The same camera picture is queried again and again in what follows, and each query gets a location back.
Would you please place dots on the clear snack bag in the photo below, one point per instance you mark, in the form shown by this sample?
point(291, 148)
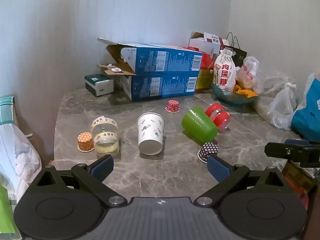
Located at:
point(248, 72)

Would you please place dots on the green white tissue box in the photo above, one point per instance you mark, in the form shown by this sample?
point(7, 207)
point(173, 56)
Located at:
point(98, 85)

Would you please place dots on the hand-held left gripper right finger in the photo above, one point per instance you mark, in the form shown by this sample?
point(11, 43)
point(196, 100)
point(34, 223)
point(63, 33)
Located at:
point(220, 169)

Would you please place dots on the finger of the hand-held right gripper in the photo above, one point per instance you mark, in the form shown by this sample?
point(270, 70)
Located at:
point(295, 152)

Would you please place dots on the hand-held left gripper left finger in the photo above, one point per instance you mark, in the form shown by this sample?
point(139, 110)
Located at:
point(102, 168)

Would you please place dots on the white red cardboard box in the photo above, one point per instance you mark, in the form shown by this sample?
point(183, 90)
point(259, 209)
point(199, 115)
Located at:
point(203, 42)

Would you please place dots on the orange packet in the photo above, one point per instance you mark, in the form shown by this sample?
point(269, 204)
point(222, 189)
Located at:
point(246, 91)

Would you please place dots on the red polka dot cupcake liner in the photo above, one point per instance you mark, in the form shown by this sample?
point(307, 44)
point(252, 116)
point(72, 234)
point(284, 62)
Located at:
point(173, 106)

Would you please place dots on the blue plastic bag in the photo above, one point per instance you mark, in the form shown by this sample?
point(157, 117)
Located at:
point(306, 115)

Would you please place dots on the teal plaid cloth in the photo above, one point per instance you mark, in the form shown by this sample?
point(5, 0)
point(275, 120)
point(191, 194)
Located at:
point(6, 110)

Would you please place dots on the black paper bag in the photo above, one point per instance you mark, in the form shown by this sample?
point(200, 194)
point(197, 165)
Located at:
point(238, 52)

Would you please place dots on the dark polka dot cupcake liner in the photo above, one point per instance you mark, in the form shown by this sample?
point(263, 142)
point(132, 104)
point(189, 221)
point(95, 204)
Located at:
point(208, 150)

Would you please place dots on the closed blue carton box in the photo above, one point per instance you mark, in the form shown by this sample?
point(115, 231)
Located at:
point(162, 86)

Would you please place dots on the red yellow box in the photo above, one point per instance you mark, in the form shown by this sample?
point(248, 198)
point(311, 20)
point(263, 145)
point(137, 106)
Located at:
point(205, 76)

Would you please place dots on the orange polka dot cupcake liner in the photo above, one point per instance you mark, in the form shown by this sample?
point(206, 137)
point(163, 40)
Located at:
point(85, 142)

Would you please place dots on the white plastic bag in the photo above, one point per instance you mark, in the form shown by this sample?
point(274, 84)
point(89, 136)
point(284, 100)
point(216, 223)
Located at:
point(17, 160)

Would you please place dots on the clear glass jar taped rim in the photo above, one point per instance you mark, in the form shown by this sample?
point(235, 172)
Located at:
point(105, 136)

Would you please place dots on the clear plastic bag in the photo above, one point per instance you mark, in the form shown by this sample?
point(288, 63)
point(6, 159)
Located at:
point(277, 102)

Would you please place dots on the open blue carton box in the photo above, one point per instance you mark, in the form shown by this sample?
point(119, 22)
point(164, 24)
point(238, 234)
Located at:
point(162, 60)

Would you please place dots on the white paper cup green print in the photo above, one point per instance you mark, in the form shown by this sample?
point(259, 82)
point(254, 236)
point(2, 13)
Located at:
point(150, 132)

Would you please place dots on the green plastic cup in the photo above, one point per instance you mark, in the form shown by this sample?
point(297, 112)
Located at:
point(198, 125)

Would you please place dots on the teal bowl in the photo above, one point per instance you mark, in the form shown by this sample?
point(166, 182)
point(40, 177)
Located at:
point(232, 98)

